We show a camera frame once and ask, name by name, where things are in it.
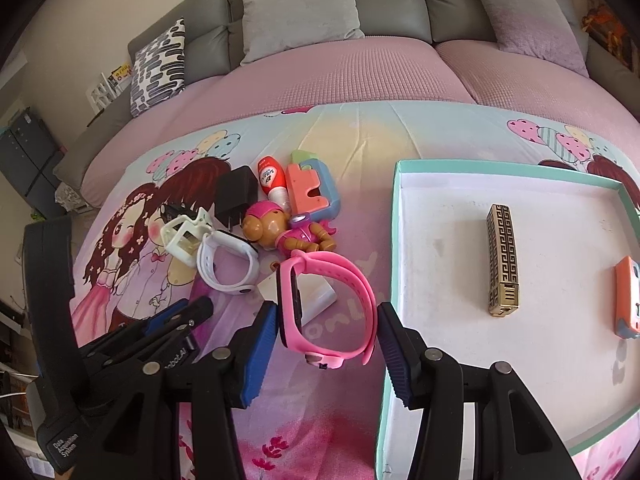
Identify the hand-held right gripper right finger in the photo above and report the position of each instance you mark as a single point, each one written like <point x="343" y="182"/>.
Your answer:
<point x="395" y="355"/>

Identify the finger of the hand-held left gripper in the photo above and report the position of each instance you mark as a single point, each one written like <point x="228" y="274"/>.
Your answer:
<point x="192" y="316"/>
<point x="150" y="321"/>

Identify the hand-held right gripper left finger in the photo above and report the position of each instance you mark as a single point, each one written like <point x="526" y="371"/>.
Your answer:
<point x="260" y="355"/>

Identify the pink smart watch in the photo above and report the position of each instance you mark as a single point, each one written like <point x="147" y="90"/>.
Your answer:
<point x="360" y="285"/>

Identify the teal cardboard box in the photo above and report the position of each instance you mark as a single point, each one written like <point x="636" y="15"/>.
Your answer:
<point x="450" y="260"/>

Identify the black charger adapter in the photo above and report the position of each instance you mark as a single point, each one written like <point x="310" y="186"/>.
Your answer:
<point x="232" y="195"/>

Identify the orange blue green toy knife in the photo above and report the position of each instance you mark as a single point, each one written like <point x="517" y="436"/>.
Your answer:
<point x="305" y="190"/>

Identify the white smart watch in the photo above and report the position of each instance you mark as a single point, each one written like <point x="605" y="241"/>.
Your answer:
<point x="207" y="265"/>

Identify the white charger adapter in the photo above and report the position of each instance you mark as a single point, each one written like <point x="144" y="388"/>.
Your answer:
<point x="320" y="301"/>

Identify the pink toy dog figure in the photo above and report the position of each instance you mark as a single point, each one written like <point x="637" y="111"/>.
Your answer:
<point x="265" y="225"/>

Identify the gold patterned lighter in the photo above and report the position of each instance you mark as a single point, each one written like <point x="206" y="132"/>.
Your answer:
<point x="502" y="260"/>

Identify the dark grey cabinet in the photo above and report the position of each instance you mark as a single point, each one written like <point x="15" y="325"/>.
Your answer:
<point x="25" y="155"/>

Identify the red squeeze bottle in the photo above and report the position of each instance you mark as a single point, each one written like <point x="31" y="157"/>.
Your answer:
<point x="267" y="175"/>

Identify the printed blanket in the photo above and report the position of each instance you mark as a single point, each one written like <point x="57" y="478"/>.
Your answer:
<point x="375" y="135"/>

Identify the white magazine rack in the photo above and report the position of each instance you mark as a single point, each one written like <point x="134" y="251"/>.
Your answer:
<point x="105" y="91"/>

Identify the orange blue plastic toy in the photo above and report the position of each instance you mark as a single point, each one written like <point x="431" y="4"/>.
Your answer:
<point x="627" y="295"/>

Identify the black white patterned pillow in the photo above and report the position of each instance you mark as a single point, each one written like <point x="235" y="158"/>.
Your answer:
<point x="157" y="70"/>

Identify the wide pink sofa cover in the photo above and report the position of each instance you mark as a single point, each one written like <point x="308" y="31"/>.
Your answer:
<point x="325" y="75"/>

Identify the narrow pink sofa cover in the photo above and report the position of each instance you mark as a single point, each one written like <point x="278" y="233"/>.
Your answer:
<point x="540" y="90"/>

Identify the light grey pillow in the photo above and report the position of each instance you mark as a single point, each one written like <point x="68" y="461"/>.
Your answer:
<point x="300" y="10"/>

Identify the grey sofa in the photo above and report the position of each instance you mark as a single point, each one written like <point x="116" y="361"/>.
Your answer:
<point x="395" y="5"/>

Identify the grey lilac pillow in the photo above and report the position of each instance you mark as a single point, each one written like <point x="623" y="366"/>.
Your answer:
<point x="525" y="15"/>

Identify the white plastic clip frame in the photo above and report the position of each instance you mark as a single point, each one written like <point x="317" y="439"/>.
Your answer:
<point x="182" y="237"/>

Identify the orange wall poster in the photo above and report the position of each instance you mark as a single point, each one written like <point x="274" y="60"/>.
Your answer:
<point x="607" y="30"/>

